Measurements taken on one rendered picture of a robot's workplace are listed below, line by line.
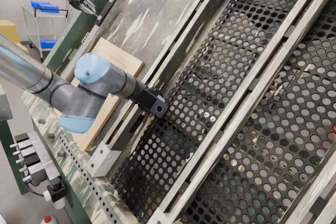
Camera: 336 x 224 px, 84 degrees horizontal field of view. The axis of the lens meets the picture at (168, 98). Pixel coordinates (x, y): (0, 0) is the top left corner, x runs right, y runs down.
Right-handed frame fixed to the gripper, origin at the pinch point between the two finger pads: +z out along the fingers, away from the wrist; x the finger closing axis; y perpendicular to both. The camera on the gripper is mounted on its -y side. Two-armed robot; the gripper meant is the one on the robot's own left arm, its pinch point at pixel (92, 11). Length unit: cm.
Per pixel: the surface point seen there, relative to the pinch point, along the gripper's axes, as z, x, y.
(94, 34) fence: 8.1, -9.3, -0.9
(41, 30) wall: 123, -53, -376
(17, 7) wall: 68, -37, -370
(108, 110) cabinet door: 10, -35, 38
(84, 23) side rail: 12.5, -6.3, -24.8
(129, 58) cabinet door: 10.2, -10.0, 30.9
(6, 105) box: -2, -71, -19
